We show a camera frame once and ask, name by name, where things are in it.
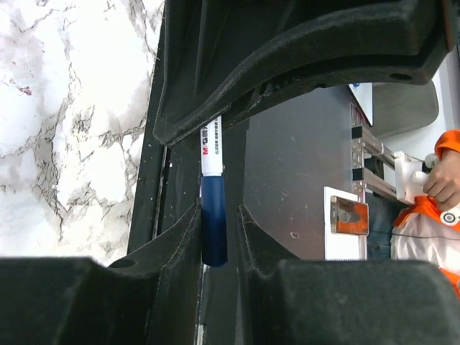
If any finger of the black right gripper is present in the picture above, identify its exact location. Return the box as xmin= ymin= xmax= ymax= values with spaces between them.
xmin=152 ymin=1 xmax=451 ymax=146

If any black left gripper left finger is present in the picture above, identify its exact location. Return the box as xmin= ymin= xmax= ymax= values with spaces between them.
xmin=1 ymin=205 xmax=201 ymax=344

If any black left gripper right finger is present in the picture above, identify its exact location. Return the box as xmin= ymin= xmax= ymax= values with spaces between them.
xmin=236 ymin=206 xmax=459 ymax=344

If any blue marker cap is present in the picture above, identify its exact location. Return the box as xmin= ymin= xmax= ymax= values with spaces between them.
xmin=201 ymin=176 xmax=228 ymax=267

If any white marker pen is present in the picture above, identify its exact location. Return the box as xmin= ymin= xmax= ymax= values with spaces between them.
xmin=200 ymin=116 xmax=223 ymax=176

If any orange sleeved operator forearm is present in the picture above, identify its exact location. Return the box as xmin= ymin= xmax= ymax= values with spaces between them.
xmin=435 ymin=129 xmax=460 ymax=161

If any operator bare hand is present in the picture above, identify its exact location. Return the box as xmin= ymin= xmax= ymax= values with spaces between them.
xmin=423 ymin=150 xmax=459 ymax=211

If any gold framed phone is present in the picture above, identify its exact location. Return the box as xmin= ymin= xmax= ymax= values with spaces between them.
xmin=330 ymin=195 xmax=369 ymax=236

